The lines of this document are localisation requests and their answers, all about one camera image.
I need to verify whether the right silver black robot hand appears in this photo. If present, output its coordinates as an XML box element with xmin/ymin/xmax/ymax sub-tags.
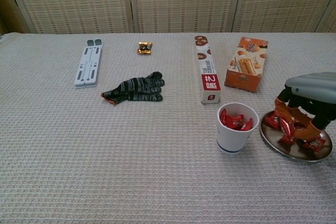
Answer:
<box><xmin>274</xmin><ymin>71</ymin><xmax>336</xmax><ymax>142</ymax></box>

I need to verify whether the round steel plate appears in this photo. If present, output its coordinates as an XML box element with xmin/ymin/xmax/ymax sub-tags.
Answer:
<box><xmin>259</xmin><ymin>110</ymin><xmax>333</xmax><ymax>162</ymax></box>

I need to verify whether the orange egg roll biscuit box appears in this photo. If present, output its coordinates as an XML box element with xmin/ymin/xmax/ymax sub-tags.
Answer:
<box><xmin>224</xmin><ymin>37</ymin><xmax>269</xmax><ymax>93</ymax></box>

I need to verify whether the white paper cup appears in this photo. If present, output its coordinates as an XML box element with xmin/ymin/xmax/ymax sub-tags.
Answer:
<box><xmin>216</xmin><ymin>102</ymin><xmax>261</xmax><ymax>156</ymax></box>

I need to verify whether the long white biscuit box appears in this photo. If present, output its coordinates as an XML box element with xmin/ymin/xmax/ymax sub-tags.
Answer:
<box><xmin>194</xmin><ymin>35</ymin><xmax>222</xmax><ymax>104</ymax></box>

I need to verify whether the gold brown wrapped candy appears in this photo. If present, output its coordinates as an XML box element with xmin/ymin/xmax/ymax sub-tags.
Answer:
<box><xmin>136</xmin><ymin>41</ymin><xmax>153</xmax><ymax>56</ymax></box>

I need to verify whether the dark striped knit glove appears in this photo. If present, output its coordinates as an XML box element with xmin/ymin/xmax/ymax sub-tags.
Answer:
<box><xmin>101</xmin><ymin>71</ymin><xmax>165</xmax><ymax>106</ymax></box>

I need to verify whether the beige woven tablecloth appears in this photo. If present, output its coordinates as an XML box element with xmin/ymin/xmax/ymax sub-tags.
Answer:
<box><xmin>0</xmin><ymin>32</ymin><xmax>336</xmax><ymax>224</ymax></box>

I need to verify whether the white folding laptop stand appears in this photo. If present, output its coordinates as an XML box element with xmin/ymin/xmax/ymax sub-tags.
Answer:
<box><xmin>73</xmin><ymin>38</ymin><xmax>103</xmax><ymax>89</ymax></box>

